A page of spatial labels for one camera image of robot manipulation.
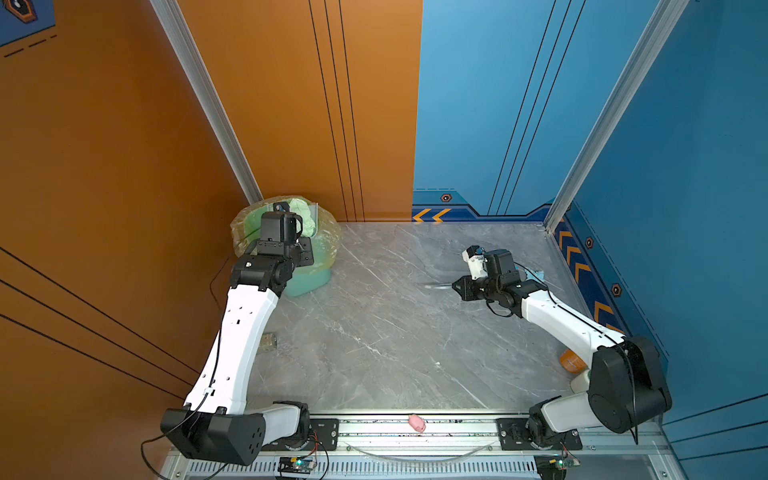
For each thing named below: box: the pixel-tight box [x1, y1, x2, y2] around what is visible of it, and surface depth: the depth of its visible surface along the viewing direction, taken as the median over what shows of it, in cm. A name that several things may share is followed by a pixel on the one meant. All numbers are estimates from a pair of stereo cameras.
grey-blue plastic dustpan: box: [308, 203, 319, 232], surface depth 77 cm
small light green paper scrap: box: [292, 202, 316, 238], surface depth 76 cm
